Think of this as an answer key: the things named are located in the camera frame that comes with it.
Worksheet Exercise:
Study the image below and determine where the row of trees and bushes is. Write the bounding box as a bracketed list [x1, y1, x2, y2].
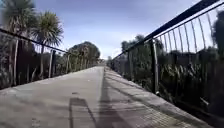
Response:
[0, 0, 102, 88]
[113, 11, 224, 114]

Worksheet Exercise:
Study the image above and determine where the grey paved bridge path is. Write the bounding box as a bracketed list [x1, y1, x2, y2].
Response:
[0, 65, 214, 128]

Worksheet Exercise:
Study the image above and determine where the black metal railing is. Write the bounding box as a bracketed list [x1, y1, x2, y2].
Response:
[108, 0, 224, 125]

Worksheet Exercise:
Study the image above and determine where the dark railing with pale posts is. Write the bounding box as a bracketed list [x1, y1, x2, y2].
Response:
[0, 28, 101, 90]

